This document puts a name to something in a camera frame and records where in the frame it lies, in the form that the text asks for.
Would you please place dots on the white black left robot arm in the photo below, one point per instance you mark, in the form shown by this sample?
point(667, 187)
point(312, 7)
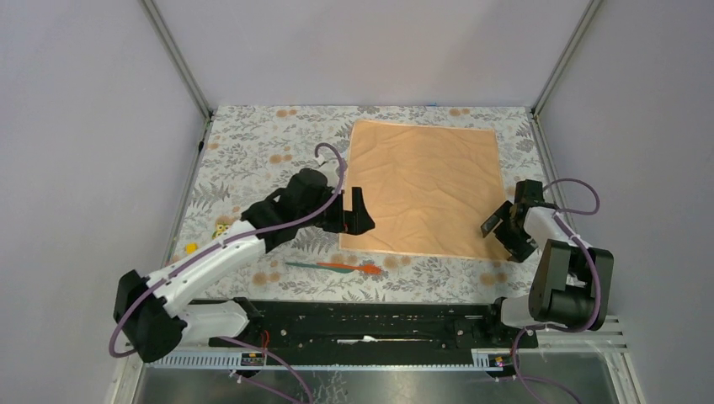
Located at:
point(156, 312)

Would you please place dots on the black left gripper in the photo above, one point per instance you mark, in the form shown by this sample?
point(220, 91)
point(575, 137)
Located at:
point(355, 221)

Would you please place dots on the left aluminium frame post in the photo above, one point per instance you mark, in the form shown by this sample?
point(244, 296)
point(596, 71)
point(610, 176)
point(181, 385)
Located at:
point(171, 47)

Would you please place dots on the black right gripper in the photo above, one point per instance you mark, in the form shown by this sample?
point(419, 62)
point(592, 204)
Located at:
point(519, 249)

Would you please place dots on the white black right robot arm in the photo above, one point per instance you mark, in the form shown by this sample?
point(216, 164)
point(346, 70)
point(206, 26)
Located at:
point(571, 285)

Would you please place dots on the orange cloth napkin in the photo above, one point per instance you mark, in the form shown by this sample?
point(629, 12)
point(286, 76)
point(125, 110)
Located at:
point(427, 188)

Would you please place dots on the aluminium frame post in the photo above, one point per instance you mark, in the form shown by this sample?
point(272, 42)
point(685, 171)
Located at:
point(171, 47)
point(586, 19)

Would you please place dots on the right aluminium frame post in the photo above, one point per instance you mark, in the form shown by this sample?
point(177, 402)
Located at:
point(586, 19)

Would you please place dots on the orange plastic fork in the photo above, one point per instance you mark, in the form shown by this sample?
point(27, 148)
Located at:
point(370, 269)

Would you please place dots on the floral patterned tablecloth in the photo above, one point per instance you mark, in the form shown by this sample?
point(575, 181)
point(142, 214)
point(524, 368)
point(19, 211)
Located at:
point(253, 150)

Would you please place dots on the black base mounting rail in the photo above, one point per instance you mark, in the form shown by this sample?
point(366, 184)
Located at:
point(262, 334)

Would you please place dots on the teal plastic knife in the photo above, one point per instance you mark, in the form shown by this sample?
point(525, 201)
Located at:
point(315, 266)

